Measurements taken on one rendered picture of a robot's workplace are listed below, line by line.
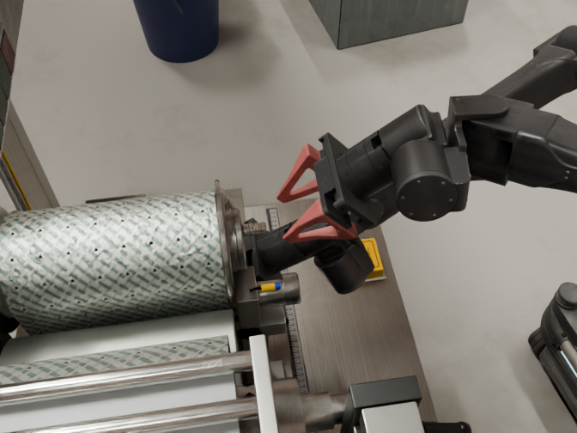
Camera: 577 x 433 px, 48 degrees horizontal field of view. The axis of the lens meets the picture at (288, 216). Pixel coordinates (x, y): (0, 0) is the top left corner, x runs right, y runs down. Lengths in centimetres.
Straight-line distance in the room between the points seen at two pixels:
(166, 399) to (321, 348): 63
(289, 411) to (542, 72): 60
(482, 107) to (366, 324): 54
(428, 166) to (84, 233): 37
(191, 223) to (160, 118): 203
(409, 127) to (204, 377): 33
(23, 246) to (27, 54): 249
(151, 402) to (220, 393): 5
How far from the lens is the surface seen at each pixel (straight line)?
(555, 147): 66
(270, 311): 85
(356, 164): 68
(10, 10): 129
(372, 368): 108
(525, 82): 94
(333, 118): 268
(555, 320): 200
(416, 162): 61
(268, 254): 89
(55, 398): 49
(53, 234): 74
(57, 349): 76
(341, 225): 69
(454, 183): 61
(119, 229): 72
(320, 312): 112
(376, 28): 302
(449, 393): 208
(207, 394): 48
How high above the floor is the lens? 188
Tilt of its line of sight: 53 degrees down
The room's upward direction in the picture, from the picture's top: straight up
